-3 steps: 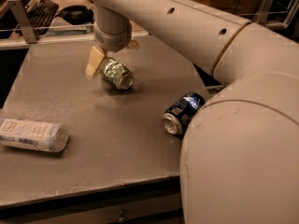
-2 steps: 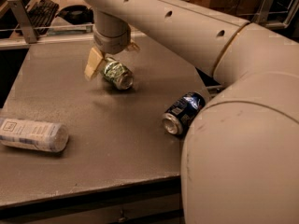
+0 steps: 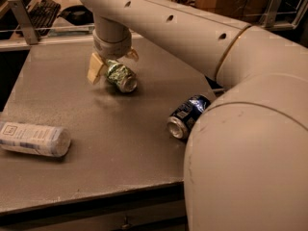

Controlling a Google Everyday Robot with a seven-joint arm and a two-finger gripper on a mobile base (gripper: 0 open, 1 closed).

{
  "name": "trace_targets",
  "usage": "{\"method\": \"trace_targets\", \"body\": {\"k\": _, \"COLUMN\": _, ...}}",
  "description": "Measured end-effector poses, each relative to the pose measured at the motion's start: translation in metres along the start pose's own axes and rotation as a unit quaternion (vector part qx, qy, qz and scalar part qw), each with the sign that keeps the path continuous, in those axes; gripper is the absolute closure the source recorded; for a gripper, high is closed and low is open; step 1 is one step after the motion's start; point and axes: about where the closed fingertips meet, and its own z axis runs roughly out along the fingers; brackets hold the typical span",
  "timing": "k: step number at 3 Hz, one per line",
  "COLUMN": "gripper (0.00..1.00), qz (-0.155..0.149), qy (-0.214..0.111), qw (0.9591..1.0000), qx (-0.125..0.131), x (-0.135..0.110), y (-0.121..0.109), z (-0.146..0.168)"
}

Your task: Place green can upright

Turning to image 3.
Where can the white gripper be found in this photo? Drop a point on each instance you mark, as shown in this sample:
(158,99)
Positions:
(113,49)

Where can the green soda can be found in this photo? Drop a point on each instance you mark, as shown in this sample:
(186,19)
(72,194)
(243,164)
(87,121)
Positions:
(121,75)

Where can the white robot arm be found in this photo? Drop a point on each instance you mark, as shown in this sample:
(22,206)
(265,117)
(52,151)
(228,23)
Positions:
(246,159)

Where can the blue soda can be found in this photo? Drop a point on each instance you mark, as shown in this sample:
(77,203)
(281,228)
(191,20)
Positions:
(183,119)

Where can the black headphones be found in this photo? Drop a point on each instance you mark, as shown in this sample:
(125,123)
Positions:
(77,15)

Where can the black keyboard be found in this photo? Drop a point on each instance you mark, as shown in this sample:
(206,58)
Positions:
(42,16)

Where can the white plastic bottle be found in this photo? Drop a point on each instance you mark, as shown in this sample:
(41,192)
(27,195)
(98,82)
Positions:
(34,139)

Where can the wooden cabinet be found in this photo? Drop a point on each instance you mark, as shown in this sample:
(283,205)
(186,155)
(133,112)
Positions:
(245,10)

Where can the grey table drawer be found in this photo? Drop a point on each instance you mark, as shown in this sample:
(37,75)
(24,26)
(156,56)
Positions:
(161,209)

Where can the metal bracket left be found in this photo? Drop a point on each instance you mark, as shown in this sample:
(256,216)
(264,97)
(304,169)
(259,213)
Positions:
(26,26)

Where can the metal bracket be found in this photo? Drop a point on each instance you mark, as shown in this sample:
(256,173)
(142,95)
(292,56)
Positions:
(26,26)
(267,19)

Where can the metal bracket right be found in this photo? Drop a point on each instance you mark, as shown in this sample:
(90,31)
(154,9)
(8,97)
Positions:
(267,19)

